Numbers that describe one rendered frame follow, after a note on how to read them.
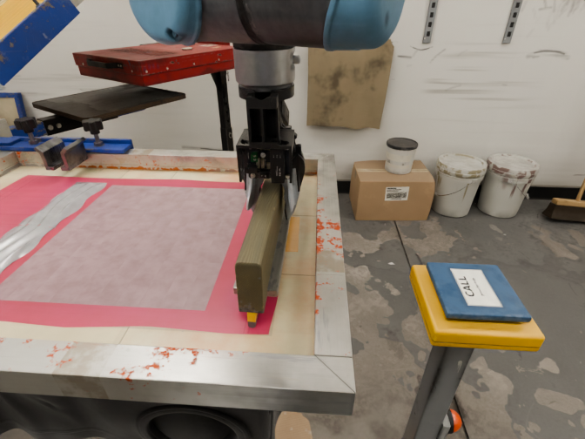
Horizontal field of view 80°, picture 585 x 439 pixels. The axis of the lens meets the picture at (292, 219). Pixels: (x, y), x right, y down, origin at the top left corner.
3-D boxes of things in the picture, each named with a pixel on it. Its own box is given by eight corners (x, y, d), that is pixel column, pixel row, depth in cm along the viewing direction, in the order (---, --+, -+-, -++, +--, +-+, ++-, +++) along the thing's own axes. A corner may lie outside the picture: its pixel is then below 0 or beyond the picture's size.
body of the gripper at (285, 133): (237, 186, 47) (227, 94, 40) (248, 160, 54) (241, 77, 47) (294, 187, 46) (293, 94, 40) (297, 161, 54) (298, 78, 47)
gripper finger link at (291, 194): (284, 236, 53) (271, 182, 48) (286, 214, 58) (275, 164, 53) (304, 233, 53) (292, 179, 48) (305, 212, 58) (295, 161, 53)
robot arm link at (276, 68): (238, 42, 45) (302, 42, 45) (242, 79, 48) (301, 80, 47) (226, 50, 39) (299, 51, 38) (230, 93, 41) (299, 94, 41)
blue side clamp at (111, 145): (138, 165, 87) (131, 138, 83) (129, 174, 83) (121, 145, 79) (23, 162, 89) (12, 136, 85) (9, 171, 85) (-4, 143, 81)
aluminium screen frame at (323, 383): (332, 168, 83) (333, 153, 81) (352, 416, 33) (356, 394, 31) (17, 159, 87) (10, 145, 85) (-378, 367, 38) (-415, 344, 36)
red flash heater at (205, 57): (186, 61, 196) (183, 37, 190) (249, 69, 174) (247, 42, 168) (79, 78, 153) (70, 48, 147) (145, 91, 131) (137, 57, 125)
